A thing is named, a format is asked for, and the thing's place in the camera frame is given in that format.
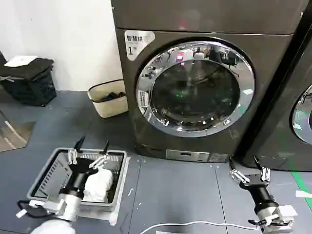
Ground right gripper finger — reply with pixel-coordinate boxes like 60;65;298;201
253;156;271;182
228;156;250;184

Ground black plastic crate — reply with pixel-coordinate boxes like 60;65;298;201
0;58;58;107

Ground dark clothes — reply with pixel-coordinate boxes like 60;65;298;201
99;90;126;101

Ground white cloth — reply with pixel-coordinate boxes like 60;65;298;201
82;167;115;203

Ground white floor cable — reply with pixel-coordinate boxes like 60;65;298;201
143;221;257;234

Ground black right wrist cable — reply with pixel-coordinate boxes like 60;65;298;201
248;218;268;226

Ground grey dryer with labels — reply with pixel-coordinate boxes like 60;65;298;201
110;0;306;164

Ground green floor tape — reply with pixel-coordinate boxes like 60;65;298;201
290;170;312;198

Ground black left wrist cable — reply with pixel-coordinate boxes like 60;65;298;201
17;199;51;218

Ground grey plastic laundry basket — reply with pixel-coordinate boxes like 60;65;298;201
26;147;129;213

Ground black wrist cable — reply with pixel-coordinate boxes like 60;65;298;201
248;218;268;226
17;199;51;218

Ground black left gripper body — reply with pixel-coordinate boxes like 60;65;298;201
60;157;95;196

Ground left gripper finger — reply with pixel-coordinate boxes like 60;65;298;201
68;136;85;165
89;140;110;170

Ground cream woven basket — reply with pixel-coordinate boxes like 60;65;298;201
87;78;129;119

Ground brown flat board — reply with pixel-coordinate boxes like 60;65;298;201
0;110;37;153

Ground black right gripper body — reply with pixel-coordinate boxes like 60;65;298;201
239;174;277;208

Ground round chrome glass dryer door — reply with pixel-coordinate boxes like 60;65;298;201
136;40;255;136

